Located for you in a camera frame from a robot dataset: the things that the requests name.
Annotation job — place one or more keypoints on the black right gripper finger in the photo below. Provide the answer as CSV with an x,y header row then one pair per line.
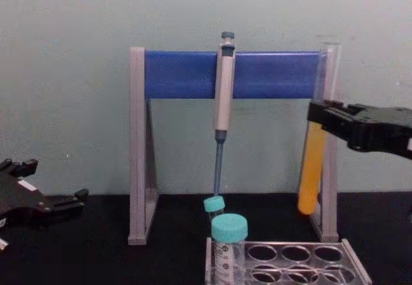
x,y
328,117
336,102

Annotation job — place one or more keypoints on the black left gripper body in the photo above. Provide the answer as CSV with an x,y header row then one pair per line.
x,y
22,204

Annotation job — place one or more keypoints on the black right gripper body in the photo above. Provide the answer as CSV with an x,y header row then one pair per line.
x,y
383,130

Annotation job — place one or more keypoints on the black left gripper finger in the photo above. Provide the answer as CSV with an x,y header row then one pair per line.
x,y
22,167
69,201

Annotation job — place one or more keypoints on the glass tube with orange liquid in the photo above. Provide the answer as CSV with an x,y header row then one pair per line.
x,y
310,175

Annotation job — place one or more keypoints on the black table cloth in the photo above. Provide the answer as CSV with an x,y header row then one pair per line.
x,y
96,259

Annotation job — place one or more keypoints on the grey and blue pipette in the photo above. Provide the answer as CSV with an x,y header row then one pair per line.
x,y
223,98

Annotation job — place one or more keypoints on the clear plastic tube rack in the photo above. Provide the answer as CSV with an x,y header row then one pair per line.
x,y
354,261

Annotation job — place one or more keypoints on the small tube with teal cap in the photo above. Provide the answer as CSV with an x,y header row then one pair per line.
x,y
213,204

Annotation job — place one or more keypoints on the large tube with teal cap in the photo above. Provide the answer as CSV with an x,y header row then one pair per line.
x,y
229,227

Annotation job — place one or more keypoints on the grey stand with blue bar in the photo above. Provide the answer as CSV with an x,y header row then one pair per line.
x,y
180,76

